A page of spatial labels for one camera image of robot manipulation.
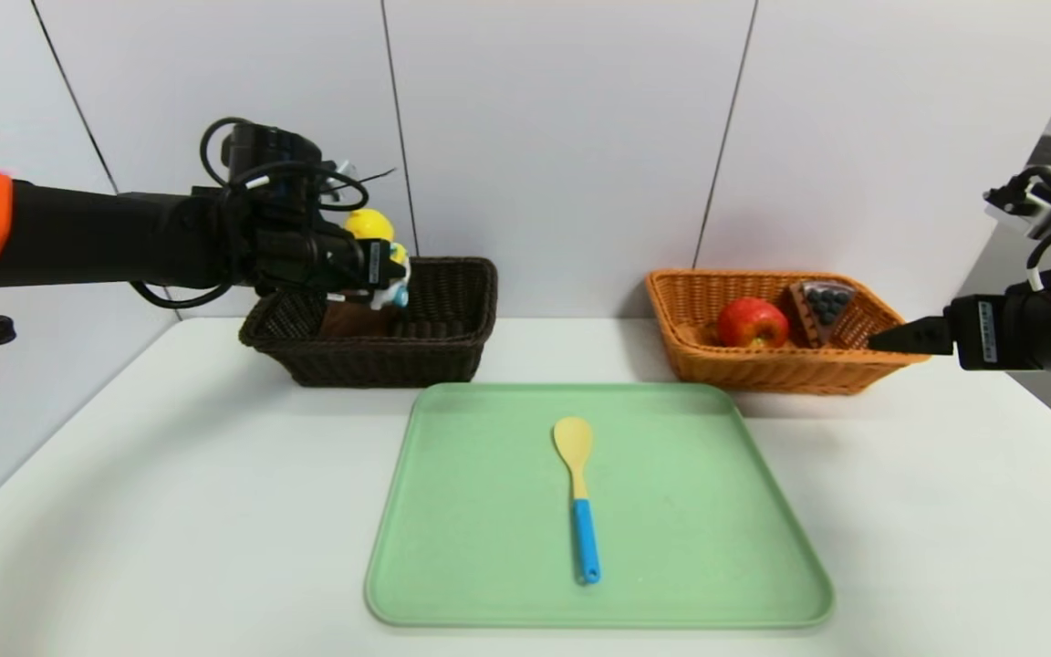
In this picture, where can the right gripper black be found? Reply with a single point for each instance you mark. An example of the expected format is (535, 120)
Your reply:
(983, 332)

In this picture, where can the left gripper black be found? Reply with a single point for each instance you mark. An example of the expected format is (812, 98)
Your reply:
(380, 265)

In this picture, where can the yellow duck toy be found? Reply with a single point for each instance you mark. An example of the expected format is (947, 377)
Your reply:
(370, 224)

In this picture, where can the brown cloth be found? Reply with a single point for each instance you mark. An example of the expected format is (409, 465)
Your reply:
(357, 321)

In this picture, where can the chocolate blueberry cake slice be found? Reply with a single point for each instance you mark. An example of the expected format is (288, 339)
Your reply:
(822, 306)

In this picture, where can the red apple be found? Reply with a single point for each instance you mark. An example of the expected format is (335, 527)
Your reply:
(752, 324)

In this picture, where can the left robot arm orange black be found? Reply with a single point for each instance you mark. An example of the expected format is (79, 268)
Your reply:
(106, 242)

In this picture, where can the dark brown wicker basket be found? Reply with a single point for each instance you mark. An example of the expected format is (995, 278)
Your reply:
(434, 356)

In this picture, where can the orange wicker basket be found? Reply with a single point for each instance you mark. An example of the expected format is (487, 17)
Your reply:
(781, 370)

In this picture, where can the thin black zip tie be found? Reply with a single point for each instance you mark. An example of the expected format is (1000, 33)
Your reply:
(378, 173)

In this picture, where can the light green plastic tray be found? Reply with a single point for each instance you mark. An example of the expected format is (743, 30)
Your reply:
(699, 547)

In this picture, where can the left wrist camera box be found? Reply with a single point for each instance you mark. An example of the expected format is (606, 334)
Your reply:
(338, 178)

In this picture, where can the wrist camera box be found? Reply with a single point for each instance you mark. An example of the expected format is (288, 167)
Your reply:
(338, 178)
(1036, 205)

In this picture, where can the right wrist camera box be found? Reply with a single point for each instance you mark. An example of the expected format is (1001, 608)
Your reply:
(1036, 205)

